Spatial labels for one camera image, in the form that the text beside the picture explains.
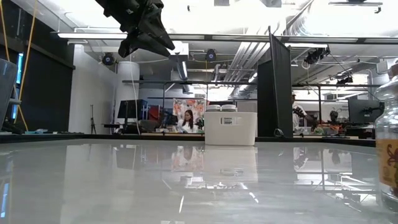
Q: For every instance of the colourful poster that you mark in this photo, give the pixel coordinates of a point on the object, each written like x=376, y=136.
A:
x=197, y=104

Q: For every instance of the round black ceiling device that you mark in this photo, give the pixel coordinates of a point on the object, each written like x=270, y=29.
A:
x=109, y=59
x=211, y=55

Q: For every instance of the white cylindrical column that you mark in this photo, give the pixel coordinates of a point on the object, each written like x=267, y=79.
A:
x=127, y=81

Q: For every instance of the seated person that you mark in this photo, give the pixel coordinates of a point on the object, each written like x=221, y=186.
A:
x=188, y=119

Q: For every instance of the dark background monitor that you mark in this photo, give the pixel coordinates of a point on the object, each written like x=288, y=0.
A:
x=363, y=110

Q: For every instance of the black ceiling camera rig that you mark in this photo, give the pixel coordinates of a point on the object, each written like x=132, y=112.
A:
x=315, y=56

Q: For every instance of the black partition panel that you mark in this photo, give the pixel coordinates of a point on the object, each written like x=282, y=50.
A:
x=275, y=93

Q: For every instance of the black background monitor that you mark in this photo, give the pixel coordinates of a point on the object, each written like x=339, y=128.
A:
x=130, y=109

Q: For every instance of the black table frame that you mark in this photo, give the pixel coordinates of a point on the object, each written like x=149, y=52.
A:
x=124, y=136

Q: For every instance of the white box ceiling fixture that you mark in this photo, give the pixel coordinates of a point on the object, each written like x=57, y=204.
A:
x=182, y=51

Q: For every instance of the tall white-capped spice jar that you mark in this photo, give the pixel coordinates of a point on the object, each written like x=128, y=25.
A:
x=229, y=108

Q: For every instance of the blue cloth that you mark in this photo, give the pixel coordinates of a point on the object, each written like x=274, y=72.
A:
x=37, y=131

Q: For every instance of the standing person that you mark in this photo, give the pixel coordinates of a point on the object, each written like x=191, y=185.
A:
x=297, y=113

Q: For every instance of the white-lid spice jar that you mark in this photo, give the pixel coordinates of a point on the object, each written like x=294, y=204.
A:
x=213, y=108

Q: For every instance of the long ceiling light bar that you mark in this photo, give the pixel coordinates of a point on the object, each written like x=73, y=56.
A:
x=93, y=35

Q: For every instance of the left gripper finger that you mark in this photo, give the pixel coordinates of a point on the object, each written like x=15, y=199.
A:
x=127, y=46
x=155, y=40

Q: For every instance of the small black tripod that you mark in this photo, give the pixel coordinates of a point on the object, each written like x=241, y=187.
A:
x=92, y=121

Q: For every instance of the white plastic bin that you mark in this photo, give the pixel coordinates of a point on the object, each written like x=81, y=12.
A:
x=217, y=133

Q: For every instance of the glass jar orange label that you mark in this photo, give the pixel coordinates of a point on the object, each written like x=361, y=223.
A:
x=388, y=140

